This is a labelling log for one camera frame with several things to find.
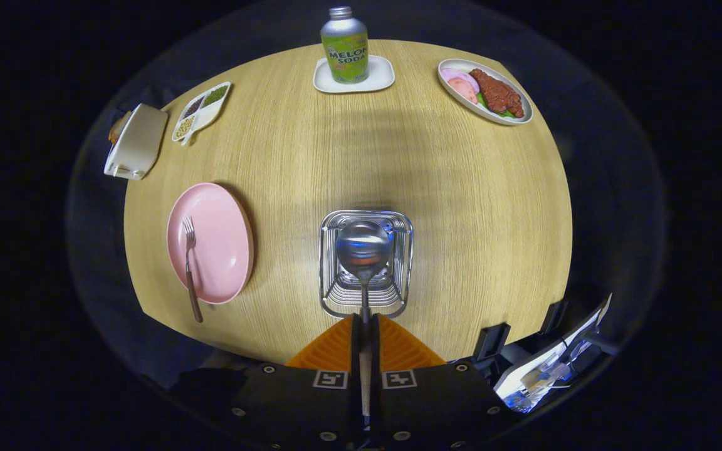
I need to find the white oval plate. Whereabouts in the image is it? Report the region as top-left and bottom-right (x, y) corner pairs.
(437, 58), (534, 127)

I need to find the pink round plate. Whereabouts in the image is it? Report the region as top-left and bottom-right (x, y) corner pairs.
(166, 182), (255, 306)

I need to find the white square coaster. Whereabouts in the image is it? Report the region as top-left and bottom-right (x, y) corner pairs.
(313, 54), (396, 95)

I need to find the metal wire basket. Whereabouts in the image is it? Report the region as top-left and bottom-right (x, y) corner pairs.
(318, 209), (414, 319)

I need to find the brown meat piece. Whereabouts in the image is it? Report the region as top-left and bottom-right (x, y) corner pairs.
(469, 68), (525, 119)

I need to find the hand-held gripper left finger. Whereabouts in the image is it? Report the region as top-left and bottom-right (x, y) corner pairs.
(223, 314), (365, 451)

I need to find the white toaster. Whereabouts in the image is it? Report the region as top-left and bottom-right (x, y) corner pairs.
(103, 103), (169, 181)

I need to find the toast slice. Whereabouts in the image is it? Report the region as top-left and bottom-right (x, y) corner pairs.
(108, 111), (133, 143)

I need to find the green soda bottle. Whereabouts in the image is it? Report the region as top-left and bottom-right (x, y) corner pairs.
(320, 6), (370, 85)

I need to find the green lettuce leaf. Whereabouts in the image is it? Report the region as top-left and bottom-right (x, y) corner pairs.
(476, 92), (517, 120)

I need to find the metal spoon with wooden handle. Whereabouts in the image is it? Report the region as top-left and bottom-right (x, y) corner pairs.
(335, 219), (394, 419)

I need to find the white divided dish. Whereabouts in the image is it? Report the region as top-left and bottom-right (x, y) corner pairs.
(171, 81), (233, 147)

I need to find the black bracket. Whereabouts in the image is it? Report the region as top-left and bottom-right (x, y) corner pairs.
(474, 323), (512, 363)
(540, 299), (568, 336)

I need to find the metal fork with wooden handle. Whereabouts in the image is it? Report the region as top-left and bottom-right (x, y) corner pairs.
(182, 215), (204, 324)

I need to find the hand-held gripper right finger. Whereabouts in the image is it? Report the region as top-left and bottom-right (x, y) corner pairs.
(369, 314), (505, 451)

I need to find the pink ham slice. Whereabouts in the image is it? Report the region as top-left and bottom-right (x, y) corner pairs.
(447, 76), (479, 105)
(440, 67), (481, 95)

